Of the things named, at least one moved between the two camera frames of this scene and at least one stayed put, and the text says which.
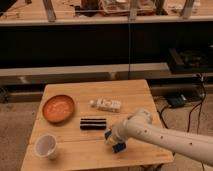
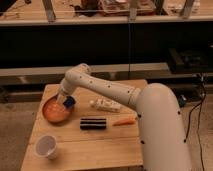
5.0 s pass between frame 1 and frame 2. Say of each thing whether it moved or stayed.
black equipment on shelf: stayed
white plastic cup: stayed
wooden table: stayed
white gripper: moved
